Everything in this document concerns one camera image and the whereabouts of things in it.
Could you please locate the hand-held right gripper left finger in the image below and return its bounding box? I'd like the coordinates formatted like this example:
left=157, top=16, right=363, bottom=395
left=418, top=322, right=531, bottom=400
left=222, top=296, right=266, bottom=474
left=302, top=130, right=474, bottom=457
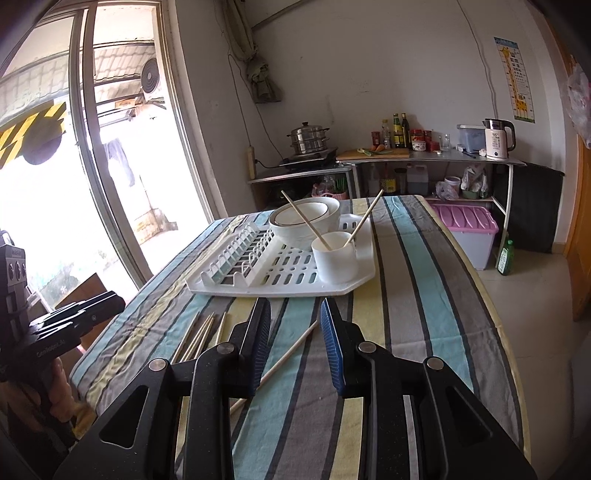
left=53, top=298, right=273, bottom=480

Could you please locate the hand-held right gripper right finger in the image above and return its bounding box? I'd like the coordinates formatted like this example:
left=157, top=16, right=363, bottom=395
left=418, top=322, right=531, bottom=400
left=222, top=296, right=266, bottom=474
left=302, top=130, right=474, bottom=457
left=320, top=298, right=539, bottom=480

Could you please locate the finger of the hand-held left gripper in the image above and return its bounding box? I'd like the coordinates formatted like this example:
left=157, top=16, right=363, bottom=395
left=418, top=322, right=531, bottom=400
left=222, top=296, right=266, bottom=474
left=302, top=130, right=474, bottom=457
left=28, top=312, right=110, bottom=345
left=52, top=291, right=127, bottom=322

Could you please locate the white cup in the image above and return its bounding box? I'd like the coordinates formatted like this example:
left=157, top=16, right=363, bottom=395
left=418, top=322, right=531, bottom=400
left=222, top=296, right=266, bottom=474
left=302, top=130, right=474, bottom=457
left=311, top=232, right=360, bottom=284

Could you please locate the person's left hand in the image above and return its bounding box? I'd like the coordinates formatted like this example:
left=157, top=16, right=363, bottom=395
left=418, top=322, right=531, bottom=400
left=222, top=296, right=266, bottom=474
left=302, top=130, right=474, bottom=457
left=0, top=360, right=95, bottom=428

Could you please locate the brown wooden board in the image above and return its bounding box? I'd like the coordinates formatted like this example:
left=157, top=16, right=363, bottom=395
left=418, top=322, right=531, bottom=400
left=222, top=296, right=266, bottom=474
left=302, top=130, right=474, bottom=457
left=54, top=272, right=122, bottom=365

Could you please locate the white plastic dish rack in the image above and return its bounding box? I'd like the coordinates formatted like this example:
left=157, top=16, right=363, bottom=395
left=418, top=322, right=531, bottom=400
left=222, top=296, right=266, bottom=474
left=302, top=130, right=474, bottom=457
left=185, top=212, right=377, bottom=298

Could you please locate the sliding glass window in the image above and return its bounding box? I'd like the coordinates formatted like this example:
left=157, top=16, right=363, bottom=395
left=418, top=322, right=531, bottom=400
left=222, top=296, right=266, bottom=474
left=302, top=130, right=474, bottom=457
left=0, top=0, right=218, bottom=296

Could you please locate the large white bowl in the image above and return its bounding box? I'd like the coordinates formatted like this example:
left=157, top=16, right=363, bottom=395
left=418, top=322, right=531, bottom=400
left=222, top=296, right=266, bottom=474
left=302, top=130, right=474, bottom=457
left=271, top=196, right=342, bottom=254

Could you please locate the white bowl with dark rim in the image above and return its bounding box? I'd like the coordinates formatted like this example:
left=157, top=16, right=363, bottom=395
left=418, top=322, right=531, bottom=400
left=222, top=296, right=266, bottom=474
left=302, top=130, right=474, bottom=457
left=269, top=202, right=330, bottom=234

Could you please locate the hanging garment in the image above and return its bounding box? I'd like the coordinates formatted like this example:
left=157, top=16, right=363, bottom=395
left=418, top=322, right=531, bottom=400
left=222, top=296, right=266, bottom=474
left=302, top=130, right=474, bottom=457
left=102, top=137, right=137, bottom=188

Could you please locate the yellow black striped sign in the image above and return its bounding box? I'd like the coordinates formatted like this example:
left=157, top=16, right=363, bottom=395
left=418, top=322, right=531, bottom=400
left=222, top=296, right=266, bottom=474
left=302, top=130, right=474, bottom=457
left=0, top=102, right=68, bottom=160

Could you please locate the low kitchen cabinet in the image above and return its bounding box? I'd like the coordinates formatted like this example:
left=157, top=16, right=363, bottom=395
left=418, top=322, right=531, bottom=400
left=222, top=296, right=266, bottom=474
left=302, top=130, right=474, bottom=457
left=247, top=164, right=358, bottom=217

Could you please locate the black induction cooker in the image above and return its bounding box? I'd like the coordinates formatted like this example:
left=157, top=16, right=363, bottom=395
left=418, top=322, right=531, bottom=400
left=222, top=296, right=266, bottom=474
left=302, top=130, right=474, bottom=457
left=278, top=148, right=339, bottom=171

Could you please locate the translucent plastic jug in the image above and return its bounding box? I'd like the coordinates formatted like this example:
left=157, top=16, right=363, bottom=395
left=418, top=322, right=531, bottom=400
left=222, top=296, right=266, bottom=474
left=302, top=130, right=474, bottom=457
left=406, top=165, right=431, bottom=195

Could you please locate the pink lid storage box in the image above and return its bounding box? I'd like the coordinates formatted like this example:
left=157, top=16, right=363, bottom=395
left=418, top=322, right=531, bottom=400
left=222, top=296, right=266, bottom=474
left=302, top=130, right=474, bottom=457
left=429, top=203, right=500, bottom=271

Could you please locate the green plastic bottle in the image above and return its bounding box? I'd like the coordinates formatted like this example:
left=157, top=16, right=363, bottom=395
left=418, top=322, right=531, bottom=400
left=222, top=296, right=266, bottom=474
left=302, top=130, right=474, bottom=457
left=496, top=239, right=515, bottom=276

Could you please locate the steel steamer pot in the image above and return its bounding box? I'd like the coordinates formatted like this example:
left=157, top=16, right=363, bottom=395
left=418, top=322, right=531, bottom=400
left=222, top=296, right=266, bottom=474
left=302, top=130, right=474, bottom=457
left=286, top=121, right=332, bottom=156

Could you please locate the white plastic bag bundle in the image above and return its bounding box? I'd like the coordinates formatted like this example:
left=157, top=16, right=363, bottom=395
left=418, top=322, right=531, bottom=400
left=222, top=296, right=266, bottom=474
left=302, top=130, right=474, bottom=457
left=461, top=165, right=490, bottom=200

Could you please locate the outdoor air conditioner unit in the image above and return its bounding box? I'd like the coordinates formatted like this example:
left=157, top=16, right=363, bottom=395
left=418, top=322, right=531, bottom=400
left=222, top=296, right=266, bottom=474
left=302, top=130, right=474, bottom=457
left=139, top=44, right=167, bottom=100

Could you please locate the black panel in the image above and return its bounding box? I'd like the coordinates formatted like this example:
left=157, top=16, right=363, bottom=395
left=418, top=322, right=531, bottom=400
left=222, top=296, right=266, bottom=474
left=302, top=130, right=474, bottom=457
left=492, top=162, right=566, bottom=254

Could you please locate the grey plastic container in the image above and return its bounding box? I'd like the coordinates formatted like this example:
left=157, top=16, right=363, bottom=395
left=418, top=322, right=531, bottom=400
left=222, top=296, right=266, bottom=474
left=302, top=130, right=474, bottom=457
left=457, top=124, right=488, bottom=154

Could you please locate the white electric kettle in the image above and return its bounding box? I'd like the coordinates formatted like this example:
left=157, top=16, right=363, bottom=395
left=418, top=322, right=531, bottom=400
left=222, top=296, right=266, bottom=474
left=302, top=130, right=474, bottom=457
left=483, top=119, right=516, bottom=161

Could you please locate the grey hanging rag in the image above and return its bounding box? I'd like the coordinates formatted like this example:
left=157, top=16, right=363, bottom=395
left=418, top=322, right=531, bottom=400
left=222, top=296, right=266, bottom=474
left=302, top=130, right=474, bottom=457
left=245, top=44, right=283, bottom=104

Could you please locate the wooden door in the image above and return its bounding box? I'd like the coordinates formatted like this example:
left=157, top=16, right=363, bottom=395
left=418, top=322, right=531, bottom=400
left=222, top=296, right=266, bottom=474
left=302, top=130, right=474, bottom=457
left=547, top=28, right=591, bottom=321

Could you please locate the giraffe height chart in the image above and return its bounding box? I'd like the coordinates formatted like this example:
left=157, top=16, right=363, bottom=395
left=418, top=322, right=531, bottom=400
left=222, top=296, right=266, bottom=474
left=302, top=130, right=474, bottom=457
left=493, top=37, right=536, bottom=124

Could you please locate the hanging plastic bag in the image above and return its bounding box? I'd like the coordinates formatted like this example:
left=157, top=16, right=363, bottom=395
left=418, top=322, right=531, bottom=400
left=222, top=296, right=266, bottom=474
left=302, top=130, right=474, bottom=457
left=566, top=62, right=591, bottom=148

